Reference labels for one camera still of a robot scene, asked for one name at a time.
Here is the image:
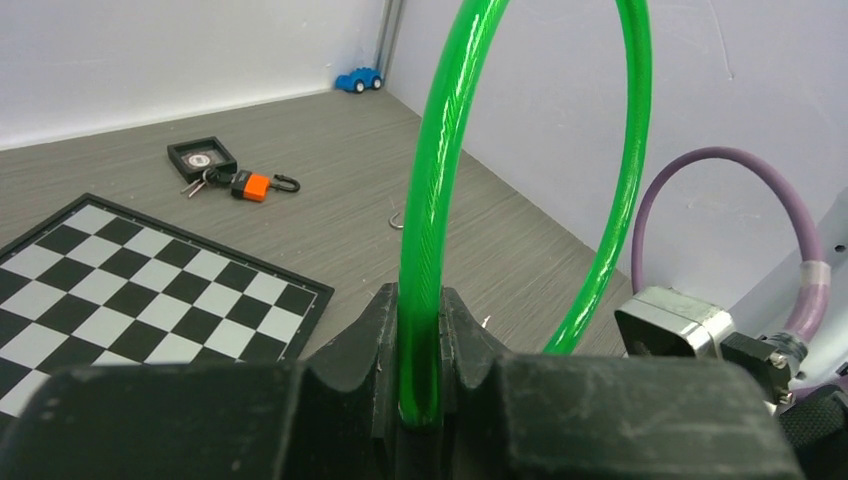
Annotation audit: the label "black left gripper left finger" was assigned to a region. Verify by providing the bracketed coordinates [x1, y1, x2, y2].
[1, 284, 397, 479]

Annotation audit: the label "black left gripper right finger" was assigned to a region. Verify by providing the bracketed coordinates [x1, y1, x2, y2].
[441, 288, 803, 479]

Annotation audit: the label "green cable lock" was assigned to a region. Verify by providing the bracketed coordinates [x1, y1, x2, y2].
[396, 1, 653, 431]

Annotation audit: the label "black square key tag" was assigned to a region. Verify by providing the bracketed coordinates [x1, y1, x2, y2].
[166, 137, 238, 184]

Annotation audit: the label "black white chessboard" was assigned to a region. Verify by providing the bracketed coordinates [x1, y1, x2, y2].
[1, 194, 334, 426]

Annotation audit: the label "brass padlock with steel shackle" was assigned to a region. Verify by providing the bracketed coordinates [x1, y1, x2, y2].
[387, 212, 404, 231]

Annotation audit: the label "orange black padlock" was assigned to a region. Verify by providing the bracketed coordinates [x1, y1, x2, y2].
[230, 170, 301, 203]

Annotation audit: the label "blue toy car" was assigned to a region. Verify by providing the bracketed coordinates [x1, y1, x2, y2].
[334, 67, 383, 94]

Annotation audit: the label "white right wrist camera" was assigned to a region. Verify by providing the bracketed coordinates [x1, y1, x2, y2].
[614, 287, 806, 405]

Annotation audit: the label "silver keys on ring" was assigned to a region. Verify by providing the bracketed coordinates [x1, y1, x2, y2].
[180, 168, 234, 198]

